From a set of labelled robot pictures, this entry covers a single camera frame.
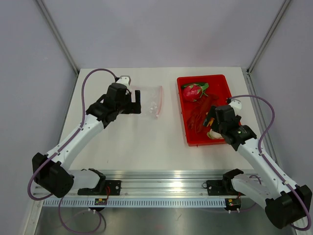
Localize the pink dragon fruit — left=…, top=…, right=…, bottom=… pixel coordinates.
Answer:
left=181, top=82, right=209, bottom=102

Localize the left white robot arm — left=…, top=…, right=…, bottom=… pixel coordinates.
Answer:
left=30, top=76, right=141, bottom=198

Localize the aluminium frame post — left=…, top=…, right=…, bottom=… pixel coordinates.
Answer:
left=34, top=0, right=80, bottom=77
left=246, top=0, right=293, bottom=74

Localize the small circuit board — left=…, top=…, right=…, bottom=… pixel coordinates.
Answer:
left=94, top=198, right=108, bottom=206
left=225, top=198, right=242, bottom=213

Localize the left small circuit board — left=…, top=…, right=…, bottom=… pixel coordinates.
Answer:
left=94, top=198, right=108, bottom=206

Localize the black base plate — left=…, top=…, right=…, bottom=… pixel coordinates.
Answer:
left=77, top=180, right=121, bottom=196
left=201, top=180, right=241, bottom=196

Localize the red plastic tray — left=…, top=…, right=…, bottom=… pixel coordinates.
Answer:
left=177, top=74, right=231, bottom=146

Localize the white slotted cable duct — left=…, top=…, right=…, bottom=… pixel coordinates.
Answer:
left=43, top=197, right=225, bottom=208

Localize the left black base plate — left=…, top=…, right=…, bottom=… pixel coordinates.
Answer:
left=77, top=180, right=121, bottom=196

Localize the clear zip top bag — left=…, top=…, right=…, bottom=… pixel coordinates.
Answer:
left=130, top=86, right=163, bottom=119

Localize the white cauliflower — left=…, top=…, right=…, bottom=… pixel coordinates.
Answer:
left=207, top=129, right=223, bottom=140

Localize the right small circuit board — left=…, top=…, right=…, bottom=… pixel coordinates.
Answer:
left=225, top=198, right=242, bottom=213

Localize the aluminium mounting rail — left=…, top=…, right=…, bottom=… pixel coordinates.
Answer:
left=66, top=169, right=227, bottom=198

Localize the left aluminium frame post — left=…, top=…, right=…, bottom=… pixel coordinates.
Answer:
left=34, top=0, right=80, bottom=77

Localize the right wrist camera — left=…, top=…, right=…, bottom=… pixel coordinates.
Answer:
left=227, top=98, right=242, bottom=115

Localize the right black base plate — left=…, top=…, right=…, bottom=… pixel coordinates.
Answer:
left=201, top=180, right=241, bottom=196

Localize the right aluminium frame post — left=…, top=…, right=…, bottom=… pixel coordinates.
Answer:
left=246, top=0, right=293, bottom=74

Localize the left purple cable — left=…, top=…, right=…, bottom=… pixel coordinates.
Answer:
left=27, top=69, right=117, bottom=233

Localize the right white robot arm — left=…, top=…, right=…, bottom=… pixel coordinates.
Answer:
left=204, top=104, right=313, bottom=229

